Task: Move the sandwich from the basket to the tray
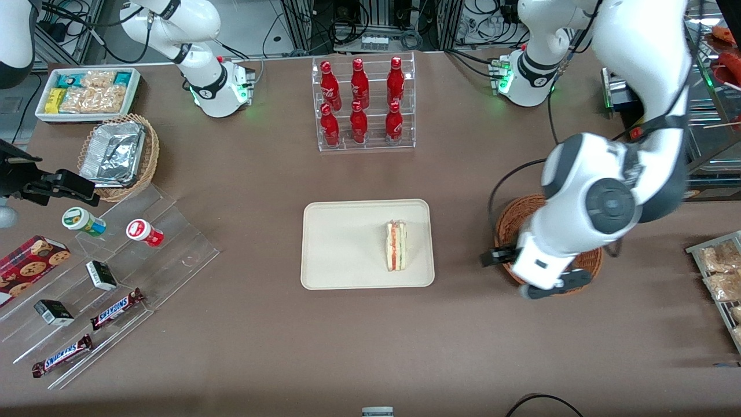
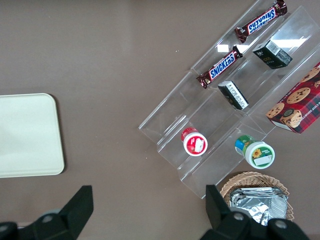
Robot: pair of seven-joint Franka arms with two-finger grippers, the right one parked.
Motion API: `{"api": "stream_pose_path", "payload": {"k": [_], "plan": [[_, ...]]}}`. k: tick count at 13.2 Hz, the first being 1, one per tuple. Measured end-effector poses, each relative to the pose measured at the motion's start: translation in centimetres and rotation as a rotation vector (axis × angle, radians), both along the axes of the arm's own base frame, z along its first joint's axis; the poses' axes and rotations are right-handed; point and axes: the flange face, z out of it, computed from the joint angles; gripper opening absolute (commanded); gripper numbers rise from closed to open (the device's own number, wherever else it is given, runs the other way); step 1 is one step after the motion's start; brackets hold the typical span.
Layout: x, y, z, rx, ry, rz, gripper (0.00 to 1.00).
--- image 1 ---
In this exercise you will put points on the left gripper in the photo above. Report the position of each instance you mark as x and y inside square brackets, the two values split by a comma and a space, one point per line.
[499, 255]

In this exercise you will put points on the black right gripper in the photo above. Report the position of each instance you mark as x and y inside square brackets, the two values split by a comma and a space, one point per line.
[13, 178]

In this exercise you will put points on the triangle sandwich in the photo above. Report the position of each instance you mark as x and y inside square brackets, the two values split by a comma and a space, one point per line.
[396, 246]

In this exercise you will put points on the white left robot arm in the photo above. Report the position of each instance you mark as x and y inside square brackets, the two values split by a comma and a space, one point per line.
[631, 87]

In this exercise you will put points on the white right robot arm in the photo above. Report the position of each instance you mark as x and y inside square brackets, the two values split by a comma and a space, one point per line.
[197, 26]

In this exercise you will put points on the round brown wicker basket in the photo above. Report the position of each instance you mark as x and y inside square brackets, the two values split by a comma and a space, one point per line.
[512, 223]

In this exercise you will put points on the aluminium foil tray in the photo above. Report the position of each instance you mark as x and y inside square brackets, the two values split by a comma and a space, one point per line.
[113, 153]

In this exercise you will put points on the light wicker basket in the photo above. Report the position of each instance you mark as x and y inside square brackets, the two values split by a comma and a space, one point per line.
[149, 156]

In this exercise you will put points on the cream rectangular tray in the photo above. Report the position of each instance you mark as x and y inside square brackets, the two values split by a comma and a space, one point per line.
[347, 243]

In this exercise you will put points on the green lid cup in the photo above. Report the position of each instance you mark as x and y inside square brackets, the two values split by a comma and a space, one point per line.
[81, 220]

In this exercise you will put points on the white plastic snack bin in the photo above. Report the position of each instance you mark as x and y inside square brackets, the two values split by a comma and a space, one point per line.
[41, 113]

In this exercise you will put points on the red chocolate cookie box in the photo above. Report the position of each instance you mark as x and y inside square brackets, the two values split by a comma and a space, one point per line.
[29, 266]

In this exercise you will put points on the yellow snack pack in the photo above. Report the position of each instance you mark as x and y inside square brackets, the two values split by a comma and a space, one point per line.
[55, 100]

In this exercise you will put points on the red lid cup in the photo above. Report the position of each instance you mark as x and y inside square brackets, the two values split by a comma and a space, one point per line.
[142, 231]

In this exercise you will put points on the clear bag of crackers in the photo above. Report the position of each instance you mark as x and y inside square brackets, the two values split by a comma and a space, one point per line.
[97, 79]
[92, 100]

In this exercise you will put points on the small black box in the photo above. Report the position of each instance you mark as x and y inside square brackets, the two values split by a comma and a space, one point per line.
[53, 312]
[101, 275]

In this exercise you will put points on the teal snack pack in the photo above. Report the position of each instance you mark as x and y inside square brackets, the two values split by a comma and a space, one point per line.
[68, 80]
[123, 77]

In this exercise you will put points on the clear acrylic stepped display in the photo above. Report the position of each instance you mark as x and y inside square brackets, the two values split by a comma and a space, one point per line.
[173, 249]

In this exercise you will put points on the snickers bar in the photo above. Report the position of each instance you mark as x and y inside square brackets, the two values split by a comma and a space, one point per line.
[116, 309]
[61, 356]

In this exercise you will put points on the red cola bottle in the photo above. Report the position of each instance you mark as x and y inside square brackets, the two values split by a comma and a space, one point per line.
[359, 84]
[329, 87]
[358, 124]
[329, 127]
[395, 81]
[394, 123]

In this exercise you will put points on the small grey box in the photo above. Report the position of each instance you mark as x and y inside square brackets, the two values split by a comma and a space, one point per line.
[377, 412]

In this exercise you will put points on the clear acrylic bottle rack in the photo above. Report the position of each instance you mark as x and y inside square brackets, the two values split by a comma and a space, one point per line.
[373, 95]

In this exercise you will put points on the clear bag of pastries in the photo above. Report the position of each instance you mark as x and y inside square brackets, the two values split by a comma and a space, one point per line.
[718, 259]
[723, 286]
[736, 314]

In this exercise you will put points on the white power strip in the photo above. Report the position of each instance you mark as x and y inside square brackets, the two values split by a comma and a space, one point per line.
[374, 41]

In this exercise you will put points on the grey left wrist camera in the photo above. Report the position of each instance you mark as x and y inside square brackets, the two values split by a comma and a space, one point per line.
[564, 282]

